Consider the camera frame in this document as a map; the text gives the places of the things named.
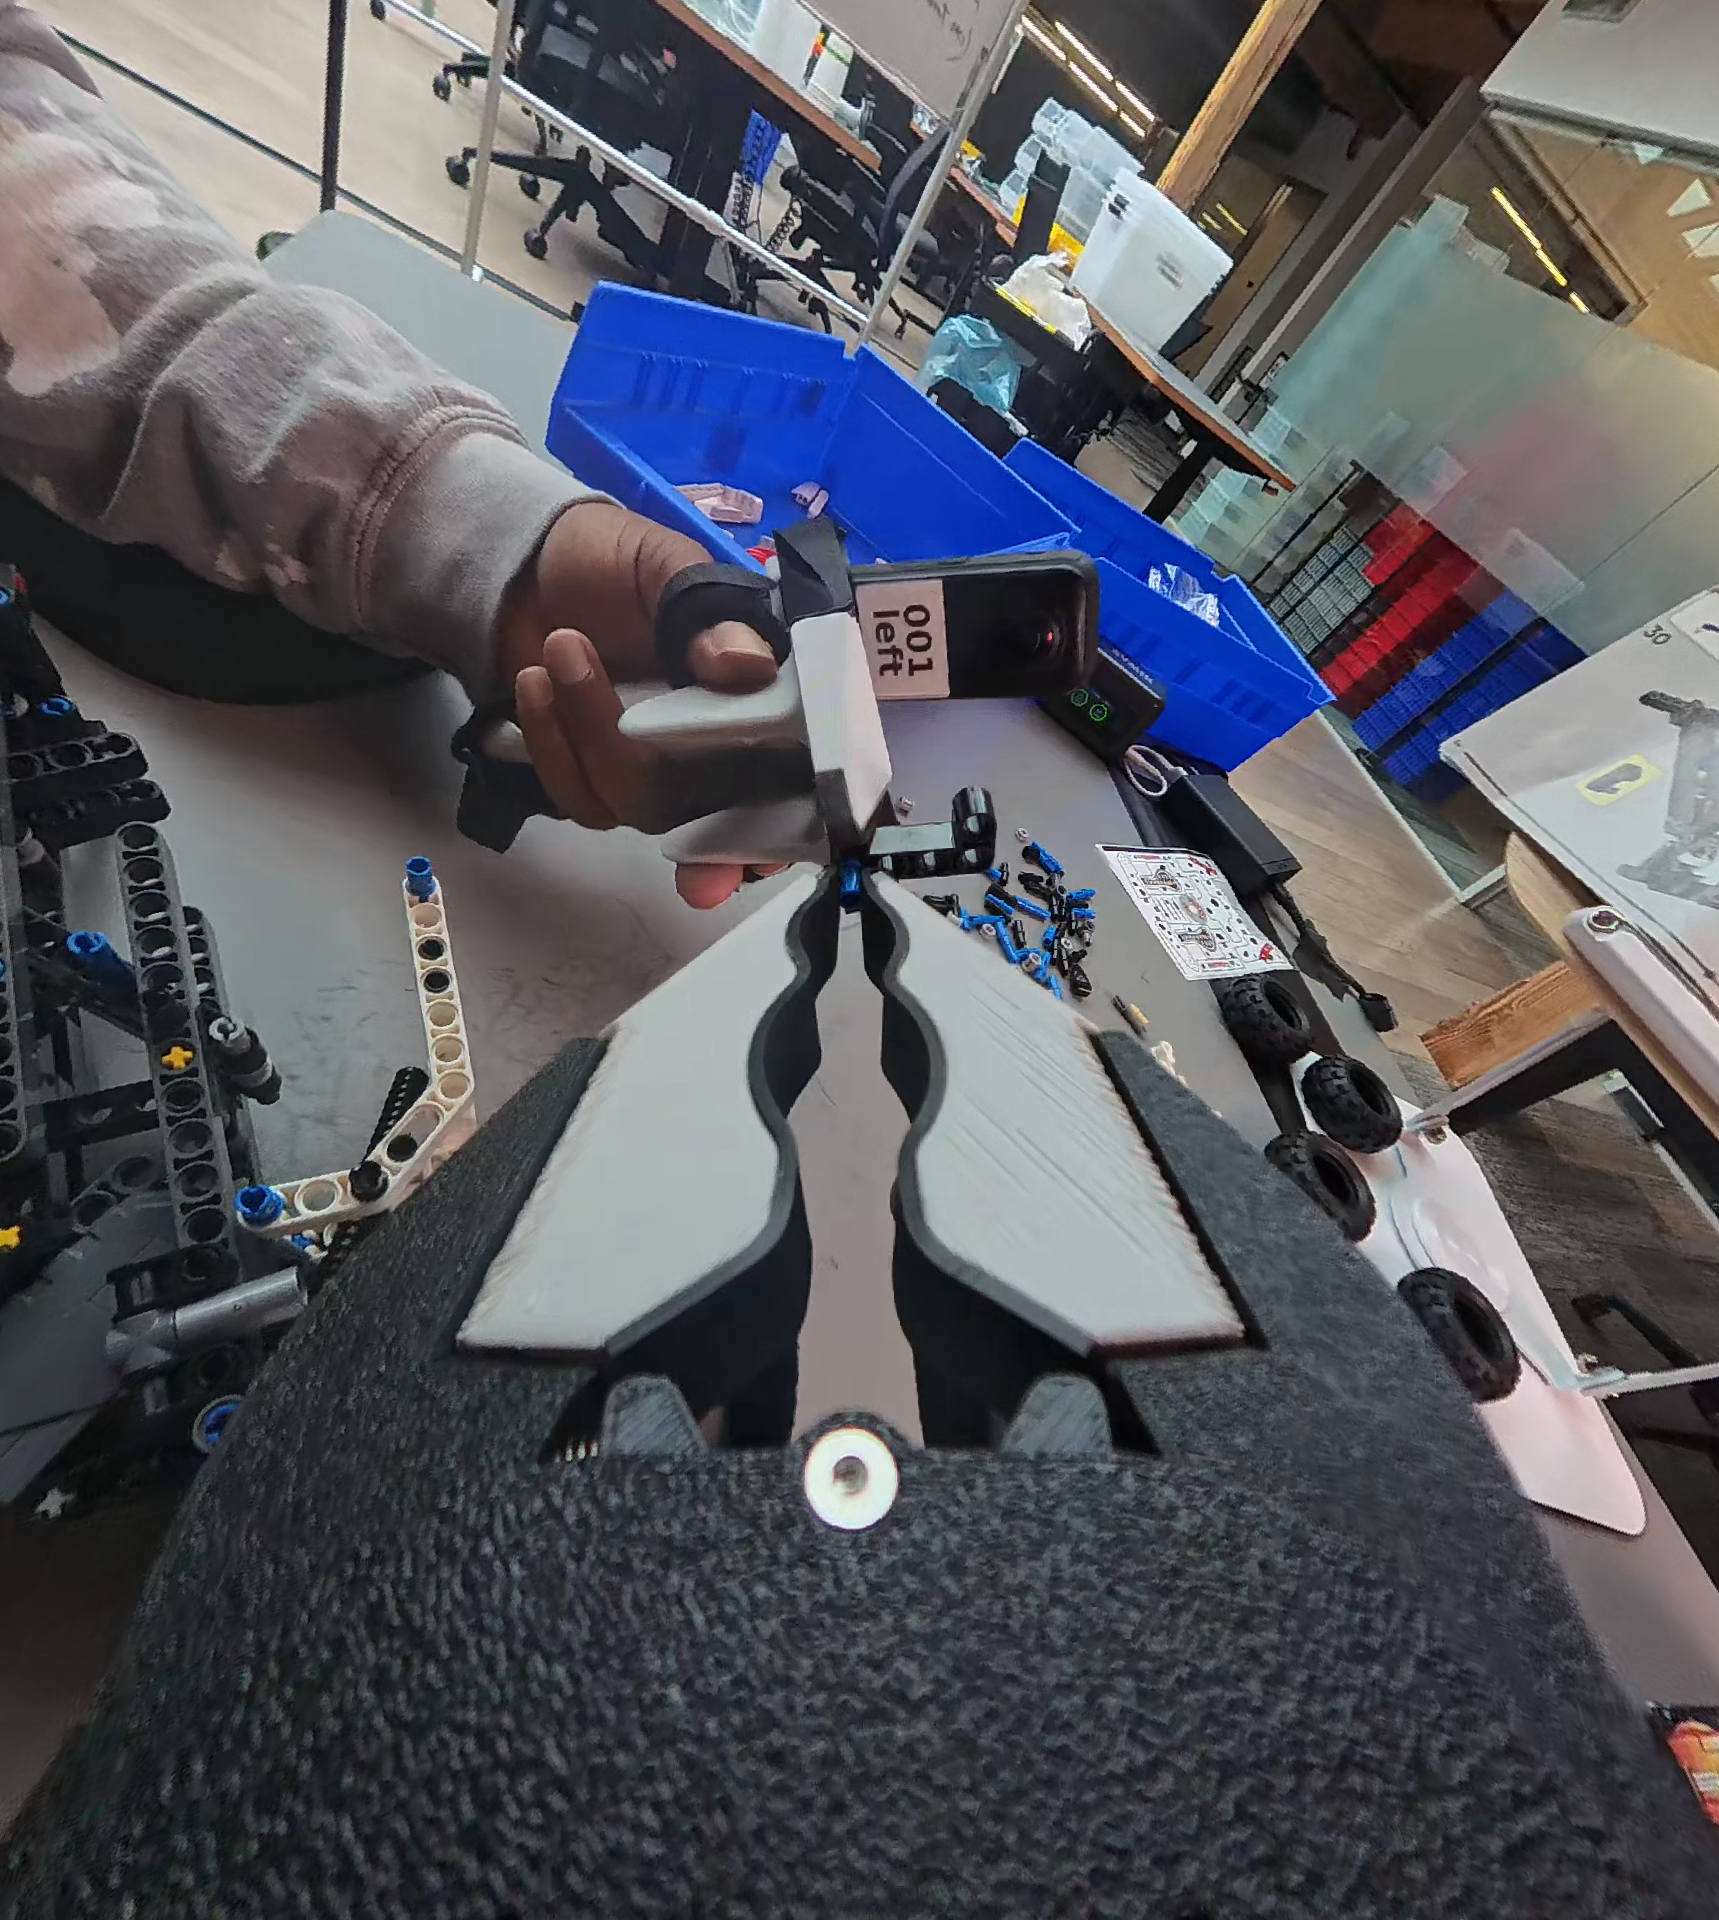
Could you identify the pile of small toy connectors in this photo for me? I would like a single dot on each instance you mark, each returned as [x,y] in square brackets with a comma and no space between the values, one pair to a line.
[1048,930]

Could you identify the small black bent brick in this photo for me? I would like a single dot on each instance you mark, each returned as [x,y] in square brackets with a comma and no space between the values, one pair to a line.
[975,816]

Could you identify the white sticker sheet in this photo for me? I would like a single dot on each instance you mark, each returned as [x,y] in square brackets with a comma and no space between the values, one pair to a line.
[1182,910]

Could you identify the black brick frame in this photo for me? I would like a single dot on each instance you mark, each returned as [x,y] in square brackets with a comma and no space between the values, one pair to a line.
[912,852]

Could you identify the long wooden background table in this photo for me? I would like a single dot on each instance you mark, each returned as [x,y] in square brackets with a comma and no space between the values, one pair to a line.
[1204,403]

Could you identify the black power bank with display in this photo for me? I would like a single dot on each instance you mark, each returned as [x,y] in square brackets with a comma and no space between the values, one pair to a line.
[1100,703]

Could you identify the black rubber toy tire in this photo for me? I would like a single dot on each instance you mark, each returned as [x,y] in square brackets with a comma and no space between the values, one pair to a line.
[1459,1333]
[1268,1019]
[1351,1101]
[1322,1183]

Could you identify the white plastic storage box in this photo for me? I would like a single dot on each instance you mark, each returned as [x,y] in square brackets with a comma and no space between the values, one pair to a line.
[1152,249]

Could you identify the wooden table with black legs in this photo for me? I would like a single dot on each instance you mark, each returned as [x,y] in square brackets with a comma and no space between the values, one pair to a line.
[1517,1035]

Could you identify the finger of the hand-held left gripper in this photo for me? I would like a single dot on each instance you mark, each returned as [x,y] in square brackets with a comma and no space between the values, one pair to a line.
[754,833]
[845,703]

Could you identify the clear plastic bag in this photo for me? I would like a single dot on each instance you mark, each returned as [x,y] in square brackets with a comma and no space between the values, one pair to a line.
[1184,595]

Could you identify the heap of white red bricks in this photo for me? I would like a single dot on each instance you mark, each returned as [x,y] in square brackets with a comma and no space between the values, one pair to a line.
[721,502]

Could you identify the blue plastic bag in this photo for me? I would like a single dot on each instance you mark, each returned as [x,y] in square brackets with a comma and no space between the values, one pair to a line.
[967,351]

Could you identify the black power adapter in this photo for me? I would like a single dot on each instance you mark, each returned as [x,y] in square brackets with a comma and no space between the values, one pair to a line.
[1227,827]

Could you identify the red blue drawer cabinet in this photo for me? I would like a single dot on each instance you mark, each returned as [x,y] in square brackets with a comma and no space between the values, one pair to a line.
[1429,647]

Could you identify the instruction booklet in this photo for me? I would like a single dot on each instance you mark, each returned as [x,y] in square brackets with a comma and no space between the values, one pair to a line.
[1699,779]

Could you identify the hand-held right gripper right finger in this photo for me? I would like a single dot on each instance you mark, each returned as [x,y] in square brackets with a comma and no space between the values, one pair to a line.
[1052,1156]

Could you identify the person's left hand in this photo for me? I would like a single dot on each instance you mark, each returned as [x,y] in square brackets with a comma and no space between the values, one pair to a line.
[589,600]

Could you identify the black office chair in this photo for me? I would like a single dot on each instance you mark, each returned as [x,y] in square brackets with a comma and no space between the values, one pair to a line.
[860,225]
[556,180]

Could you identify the white book stand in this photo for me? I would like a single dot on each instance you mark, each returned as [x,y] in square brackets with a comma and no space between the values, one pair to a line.
[1667,991]

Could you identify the black round cushion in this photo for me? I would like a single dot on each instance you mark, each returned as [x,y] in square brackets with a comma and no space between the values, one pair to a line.
[199,647]

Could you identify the blue brick pin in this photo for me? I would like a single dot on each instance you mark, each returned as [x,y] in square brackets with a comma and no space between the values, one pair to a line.
[852,885]

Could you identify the white bent brick beam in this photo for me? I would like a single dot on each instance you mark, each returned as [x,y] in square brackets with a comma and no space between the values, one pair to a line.
[448,1019]

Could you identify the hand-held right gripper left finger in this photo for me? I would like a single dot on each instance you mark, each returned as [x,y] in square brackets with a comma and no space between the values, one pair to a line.
[649,1168]

